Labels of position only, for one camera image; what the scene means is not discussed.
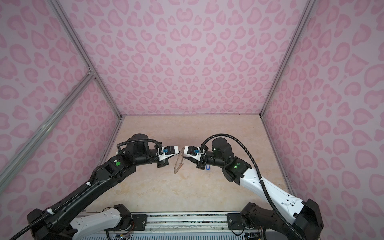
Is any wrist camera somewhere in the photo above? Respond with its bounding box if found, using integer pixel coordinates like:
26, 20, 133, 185
183, 146, 202, 161
159, 146, 180, 161

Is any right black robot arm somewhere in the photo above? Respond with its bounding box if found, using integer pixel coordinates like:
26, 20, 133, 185
186, 134, 324, 240

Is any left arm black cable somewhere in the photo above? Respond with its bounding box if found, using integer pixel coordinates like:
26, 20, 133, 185
116, 138, 163, 154

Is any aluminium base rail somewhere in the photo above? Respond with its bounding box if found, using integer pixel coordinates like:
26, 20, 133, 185
71, 210, 319, 240

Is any left corner aluminium post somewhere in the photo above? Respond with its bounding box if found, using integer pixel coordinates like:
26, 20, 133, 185
47, 0, 123, 120

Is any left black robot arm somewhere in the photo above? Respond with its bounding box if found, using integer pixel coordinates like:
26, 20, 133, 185
12, 134, 179, 240

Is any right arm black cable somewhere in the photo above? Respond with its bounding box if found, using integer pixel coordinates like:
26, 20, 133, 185
200, 133, 298, 240

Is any right corner aluminium post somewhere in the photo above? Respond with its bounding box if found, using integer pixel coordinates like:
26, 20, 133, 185
260, 0, 318, 119

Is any left diagonal aluminium strut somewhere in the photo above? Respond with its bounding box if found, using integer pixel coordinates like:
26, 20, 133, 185
1, 71, 94, 192

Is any corner aluminium post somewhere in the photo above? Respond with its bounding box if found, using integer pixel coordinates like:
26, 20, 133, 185
260, 0, 318, 119
47, 0, 123, 120

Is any perforated metal ring disc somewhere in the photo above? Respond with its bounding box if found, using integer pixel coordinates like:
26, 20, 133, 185
174, 147, 185, 174

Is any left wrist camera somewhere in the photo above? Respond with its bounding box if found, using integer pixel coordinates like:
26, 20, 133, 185
159, 146, 180, 161

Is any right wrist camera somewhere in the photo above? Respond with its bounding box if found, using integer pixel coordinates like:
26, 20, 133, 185
183, 146, 202, 161

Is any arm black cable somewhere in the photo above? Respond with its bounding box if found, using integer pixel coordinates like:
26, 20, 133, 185
200, 133, 298, 240
116, 138, 163, 154

